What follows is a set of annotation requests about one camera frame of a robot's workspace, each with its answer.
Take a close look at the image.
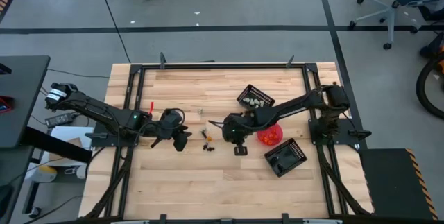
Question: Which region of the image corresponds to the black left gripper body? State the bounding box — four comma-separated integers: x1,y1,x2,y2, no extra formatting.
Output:
157,108,186,139

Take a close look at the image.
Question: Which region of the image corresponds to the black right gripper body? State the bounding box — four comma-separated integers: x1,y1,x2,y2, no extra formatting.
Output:
221,112,257,146

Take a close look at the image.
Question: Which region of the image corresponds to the pink plastic bowl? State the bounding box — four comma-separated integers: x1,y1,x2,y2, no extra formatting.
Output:
257,122,284,147

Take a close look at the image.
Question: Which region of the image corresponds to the black plastic mesh basket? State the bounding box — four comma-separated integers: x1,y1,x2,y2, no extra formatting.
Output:
264,137,308,178
237,84,277,114

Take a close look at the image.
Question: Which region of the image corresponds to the brown cardboard piece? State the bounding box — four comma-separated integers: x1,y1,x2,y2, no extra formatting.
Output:
47,137,84,163

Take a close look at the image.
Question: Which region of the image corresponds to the white box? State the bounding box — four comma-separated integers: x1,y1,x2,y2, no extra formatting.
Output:
50,126,96,148

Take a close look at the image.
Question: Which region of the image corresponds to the black power adapter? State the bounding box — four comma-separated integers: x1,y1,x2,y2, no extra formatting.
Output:
44,112,80,129

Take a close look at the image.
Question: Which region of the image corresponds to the black metal bar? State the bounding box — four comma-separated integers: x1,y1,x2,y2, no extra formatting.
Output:
20,126,94,165

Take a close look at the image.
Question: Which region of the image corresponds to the yellow and white bottle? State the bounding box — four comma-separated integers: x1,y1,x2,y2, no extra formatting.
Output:
24,164,58,184

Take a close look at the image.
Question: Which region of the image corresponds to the black desk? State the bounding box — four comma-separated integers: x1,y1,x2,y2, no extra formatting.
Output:
0,55,51,149

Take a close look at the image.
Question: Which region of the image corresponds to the black hazard-striped platform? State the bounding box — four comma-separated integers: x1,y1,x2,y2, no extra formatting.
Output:
358,147,440,222

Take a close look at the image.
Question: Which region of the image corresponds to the red object on desk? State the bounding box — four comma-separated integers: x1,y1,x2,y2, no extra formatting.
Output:
0,95,15,114

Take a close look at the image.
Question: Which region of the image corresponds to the black rubber hoop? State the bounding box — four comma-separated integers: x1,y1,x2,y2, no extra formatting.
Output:
415,52,444,121

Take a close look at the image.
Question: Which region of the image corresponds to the black and orange machine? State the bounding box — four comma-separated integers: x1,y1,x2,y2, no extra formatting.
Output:
418,31,444,76

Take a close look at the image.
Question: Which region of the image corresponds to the black aluminium table frame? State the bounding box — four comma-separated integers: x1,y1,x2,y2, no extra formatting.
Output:
78,52,375,224

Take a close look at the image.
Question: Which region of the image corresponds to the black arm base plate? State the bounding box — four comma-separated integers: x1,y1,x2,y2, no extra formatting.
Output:
307,117,373,146
85,132,142,148

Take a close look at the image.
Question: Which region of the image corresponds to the long black floor cable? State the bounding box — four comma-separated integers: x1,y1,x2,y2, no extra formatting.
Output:
95,0,132,64

